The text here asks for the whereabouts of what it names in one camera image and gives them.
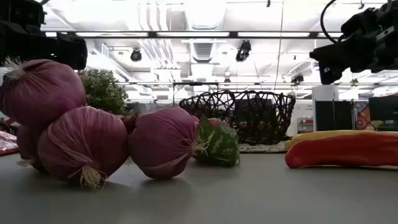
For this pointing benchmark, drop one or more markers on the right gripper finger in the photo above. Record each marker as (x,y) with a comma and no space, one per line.
(329,74)
(332,54)

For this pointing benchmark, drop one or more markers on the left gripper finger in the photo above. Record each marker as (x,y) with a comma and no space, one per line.
(73,51)

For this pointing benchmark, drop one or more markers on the black background screen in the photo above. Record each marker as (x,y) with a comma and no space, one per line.
(384,109)

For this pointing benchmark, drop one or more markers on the colourful patterned panel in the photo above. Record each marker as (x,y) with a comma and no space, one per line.
(363,116)

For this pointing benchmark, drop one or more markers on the long red pepper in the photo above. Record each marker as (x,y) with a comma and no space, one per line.
(342,152)

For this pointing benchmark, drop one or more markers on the black ceiling spot lamp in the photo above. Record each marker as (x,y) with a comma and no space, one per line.
(243,51)
(297,79)
(136,56)

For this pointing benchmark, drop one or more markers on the watermelon slice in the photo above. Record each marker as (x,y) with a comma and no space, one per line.
(219,146)

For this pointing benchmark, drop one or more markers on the red patterned bag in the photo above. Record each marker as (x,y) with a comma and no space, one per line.
(7,144)

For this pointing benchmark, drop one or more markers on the black partition panel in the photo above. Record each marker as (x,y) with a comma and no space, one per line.
(334,115)

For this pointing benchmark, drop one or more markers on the round woven straw placemat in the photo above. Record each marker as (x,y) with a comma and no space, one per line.
(264,147)

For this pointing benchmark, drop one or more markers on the grey curtain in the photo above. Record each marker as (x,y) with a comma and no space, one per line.
(149,107)

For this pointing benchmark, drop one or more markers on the shelf with red boxes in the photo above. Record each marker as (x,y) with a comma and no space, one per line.
(305,124)

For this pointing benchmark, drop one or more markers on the green potted plant black pot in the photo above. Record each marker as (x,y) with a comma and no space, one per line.
(102,90)

